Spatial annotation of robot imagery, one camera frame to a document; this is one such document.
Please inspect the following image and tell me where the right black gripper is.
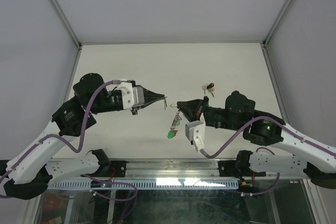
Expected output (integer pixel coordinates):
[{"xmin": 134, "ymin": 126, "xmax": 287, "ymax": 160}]
[{"xmin": 176, "ymin": 97, "xmax": 245, "ymax": 132}]

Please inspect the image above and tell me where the silver keyring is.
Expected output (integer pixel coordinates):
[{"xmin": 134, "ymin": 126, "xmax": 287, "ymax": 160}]
[{"xmin": 170, "ymin": 103, "xmax": 182, "ymax": 130}]

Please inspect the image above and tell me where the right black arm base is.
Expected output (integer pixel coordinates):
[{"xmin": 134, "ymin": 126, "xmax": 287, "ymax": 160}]
[{"xmin": 217, "ymin": 160, "xmax": 266, "ymax": 178}]

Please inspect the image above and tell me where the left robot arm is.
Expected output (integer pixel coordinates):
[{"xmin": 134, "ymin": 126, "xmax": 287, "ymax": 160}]
[{"xmin": 1, "ymin": 73, "xmax": 166, "ymax": 200}]

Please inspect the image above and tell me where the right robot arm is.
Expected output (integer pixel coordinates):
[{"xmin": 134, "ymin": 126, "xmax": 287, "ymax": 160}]
[{"xmin": 176, "ymin": 91, "xmax": 335, "ymax": 189}]

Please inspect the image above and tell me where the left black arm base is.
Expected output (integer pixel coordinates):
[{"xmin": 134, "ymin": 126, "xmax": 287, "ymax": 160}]
[{"xmin": 91, "ymin": 160, "xmax": 128, "ymax": 178}]

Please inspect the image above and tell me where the yellow black tag key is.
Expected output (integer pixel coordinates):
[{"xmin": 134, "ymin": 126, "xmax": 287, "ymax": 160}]
[{"xmin": 202, "ymin": 83, "xmax": 215, "ymax": 98}]

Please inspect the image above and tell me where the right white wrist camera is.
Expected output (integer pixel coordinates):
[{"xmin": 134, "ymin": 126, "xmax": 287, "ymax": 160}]
[{"xmin": 185, "ymin": 113, "xmax": 206, "ymax": 152}]

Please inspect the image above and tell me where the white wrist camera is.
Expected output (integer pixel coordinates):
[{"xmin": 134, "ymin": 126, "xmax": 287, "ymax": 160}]
[
  {"xmin": 115, "ymin": 78, "xmax": 145, "ymax": 111},
  {"xmin": 185, "ymin": 113, "xmax": 206, "ymax": 152}
]

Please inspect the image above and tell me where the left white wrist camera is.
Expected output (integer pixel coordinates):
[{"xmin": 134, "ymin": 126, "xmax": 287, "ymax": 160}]
[{"xmin": 115, "ymin": 78, "xmax": 145, "ymax": 111}]

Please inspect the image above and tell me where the aluminium mounting rail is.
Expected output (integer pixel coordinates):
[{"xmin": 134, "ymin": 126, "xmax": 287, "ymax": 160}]
[{"xmin": 33, "ymin": 157, "xmax": 316, "ymax": 183}]

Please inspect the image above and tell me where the grey slotted cable duct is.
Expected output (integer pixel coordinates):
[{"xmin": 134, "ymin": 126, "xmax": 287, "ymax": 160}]
[{"xmin": 48, "ymin": 177, "xmax": 239, "ymax": 190}]

